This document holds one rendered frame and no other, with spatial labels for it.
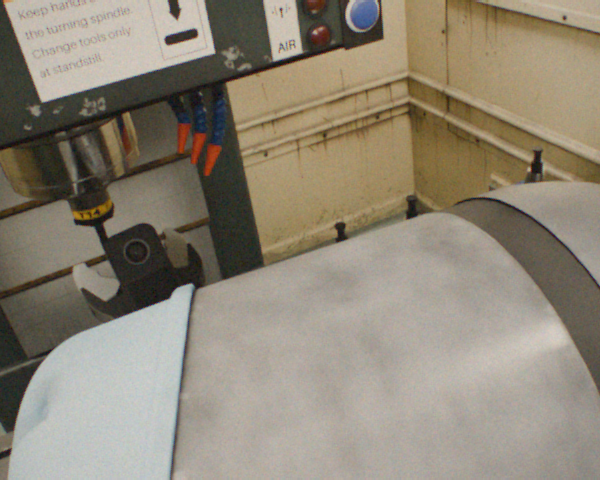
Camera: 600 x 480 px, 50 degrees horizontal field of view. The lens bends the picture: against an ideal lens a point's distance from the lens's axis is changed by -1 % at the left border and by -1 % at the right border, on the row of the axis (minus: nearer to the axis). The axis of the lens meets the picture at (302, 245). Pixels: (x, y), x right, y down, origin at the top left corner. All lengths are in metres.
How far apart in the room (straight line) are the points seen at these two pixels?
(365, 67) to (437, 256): 1.77
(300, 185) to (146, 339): 1.81
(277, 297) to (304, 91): 1.70
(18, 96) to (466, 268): 0.47
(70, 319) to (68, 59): 0.95
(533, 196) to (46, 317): 1.32
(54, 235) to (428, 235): 1.21
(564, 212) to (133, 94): 0.47
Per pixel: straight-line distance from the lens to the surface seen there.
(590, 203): 0.19
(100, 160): 0.75
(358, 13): 0.65
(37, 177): 0.76
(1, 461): 1.32
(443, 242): 0.17
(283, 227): 1.99
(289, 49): 0.63
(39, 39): 0.57
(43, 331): 1.47
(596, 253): 0.17
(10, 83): 0.58
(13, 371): 1.55
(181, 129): 0.81
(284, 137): 1.86
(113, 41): 0.58
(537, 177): 1.01
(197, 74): 0.61
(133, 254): 0.55
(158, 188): 1.35
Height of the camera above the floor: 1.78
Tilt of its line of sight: 34 degrees down
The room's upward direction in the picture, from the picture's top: 9 degrees counter-clockwise
